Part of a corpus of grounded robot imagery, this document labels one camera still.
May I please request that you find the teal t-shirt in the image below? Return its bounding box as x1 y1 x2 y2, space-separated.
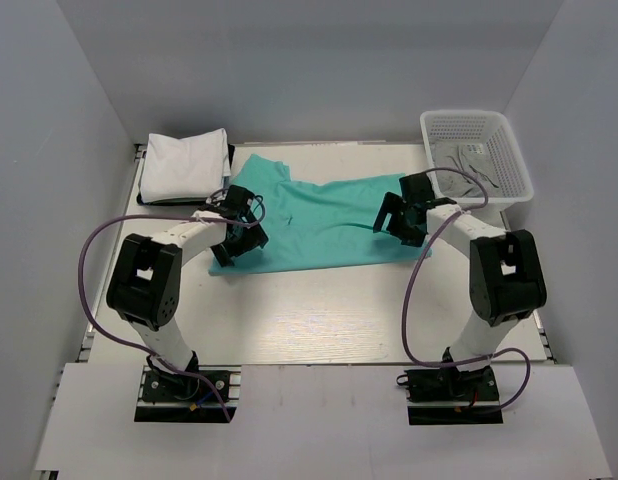
208 154 422 276

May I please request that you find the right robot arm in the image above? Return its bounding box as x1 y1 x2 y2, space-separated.
373 167 547 399

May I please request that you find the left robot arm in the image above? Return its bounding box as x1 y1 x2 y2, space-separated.
106 186 268 399

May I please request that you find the folded dark t-shirt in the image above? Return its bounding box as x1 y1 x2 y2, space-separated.
136 144 236 207

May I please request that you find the folded white t-shirt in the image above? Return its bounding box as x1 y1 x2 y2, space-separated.
139 128 231 204

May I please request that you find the grey t-shirt in basket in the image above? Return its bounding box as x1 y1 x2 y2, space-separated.
431 142 501 198

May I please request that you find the white plastic basket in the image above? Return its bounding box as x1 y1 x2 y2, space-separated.
420 110 534 211

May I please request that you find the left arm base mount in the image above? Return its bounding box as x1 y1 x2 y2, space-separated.
134 366 241 424

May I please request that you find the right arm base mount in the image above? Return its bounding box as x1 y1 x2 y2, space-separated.
396 366 503 426

